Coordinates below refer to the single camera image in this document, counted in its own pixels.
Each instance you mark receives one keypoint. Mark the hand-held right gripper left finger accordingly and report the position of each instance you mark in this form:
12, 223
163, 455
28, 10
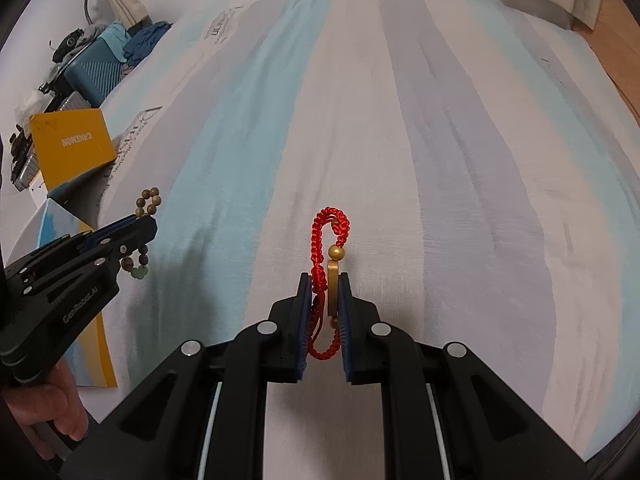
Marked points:
301, 320

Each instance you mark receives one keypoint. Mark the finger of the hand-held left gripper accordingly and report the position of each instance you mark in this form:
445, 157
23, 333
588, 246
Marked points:
135, 240
75, 247

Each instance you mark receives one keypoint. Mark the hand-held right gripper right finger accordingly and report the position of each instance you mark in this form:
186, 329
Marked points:
346, 320

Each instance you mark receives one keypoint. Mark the person's left hand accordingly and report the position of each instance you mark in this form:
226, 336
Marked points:
65, 405

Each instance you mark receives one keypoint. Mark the yellow cardboard box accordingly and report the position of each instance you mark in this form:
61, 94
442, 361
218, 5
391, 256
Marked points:
70, 145

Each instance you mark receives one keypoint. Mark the striped bedsheet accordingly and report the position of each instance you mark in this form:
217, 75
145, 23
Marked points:
400, 160

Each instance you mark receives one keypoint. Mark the teal suitcase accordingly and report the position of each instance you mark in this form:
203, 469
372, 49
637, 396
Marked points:
95, 75

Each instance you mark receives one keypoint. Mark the dark blue clothes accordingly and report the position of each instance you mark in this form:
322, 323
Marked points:
147, 40

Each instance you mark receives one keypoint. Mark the black bag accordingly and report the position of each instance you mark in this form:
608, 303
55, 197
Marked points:
67, 45

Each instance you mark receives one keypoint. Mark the teal cloth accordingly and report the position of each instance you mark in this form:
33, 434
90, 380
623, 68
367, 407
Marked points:
115, 37

